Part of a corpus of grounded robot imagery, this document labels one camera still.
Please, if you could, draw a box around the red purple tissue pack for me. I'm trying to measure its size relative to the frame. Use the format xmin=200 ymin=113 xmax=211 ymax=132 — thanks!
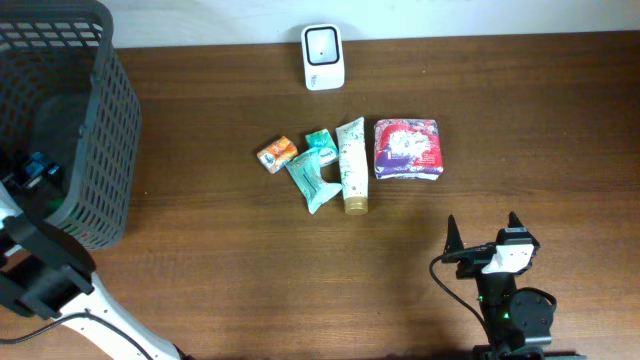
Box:
xmin=374 ymin=119 xmax=444 ymax=181

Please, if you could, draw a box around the dark grey plastic basket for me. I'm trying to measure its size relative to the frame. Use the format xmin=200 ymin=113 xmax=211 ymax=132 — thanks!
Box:
xmin=1 ymin=1 xmax=142 ymax=250

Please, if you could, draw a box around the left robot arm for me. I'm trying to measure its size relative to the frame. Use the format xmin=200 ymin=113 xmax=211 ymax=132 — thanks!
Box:
xmin=1 ymin=153 xmax=189 ymax=360

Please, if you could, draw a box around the white barcode scanner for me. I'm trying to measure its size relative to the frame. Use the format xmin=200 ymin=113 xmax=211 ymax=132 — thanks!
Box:
xmin=300 ymin=24 xmax=345 ymax=91

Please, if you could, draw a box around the white Pantene tube gold cap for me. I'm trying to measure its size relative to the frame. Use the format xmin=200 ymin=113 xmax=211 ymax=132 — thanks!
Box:
xmin=336 ymin=117 xmax=369 ymax=215

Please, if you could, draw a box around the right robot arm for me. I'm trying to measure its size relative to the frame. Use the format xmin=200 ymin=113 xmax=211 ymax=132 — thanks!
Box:
xmin=429 ymin=212 xmax=583 ymax=360

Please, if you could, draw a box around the small teal tissue pack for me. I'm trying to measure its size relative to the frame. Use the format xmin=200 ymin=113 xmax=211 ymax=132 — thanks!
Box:
xmin=305 ymin=129 xmax=338 ymax=167

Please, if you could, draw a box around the light teal wipes packet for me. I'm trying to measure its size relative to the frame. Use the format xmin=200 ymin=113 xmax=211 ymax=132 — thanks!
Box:
xmin=286 ymin=148 xmax=342 ymax=214

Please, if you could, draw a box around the right black cable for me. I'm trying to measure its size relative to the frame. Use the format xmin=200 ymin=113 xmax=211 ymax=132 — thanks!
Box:
xmin=428 ymin=242 xmax=499 ymax=346

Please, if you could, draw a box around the orange small tissue pack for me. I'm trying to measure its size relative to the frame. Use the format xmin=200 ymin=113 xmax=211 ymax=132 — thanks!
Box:
xmin=257 ymin=136 xmax=298 ymax=174

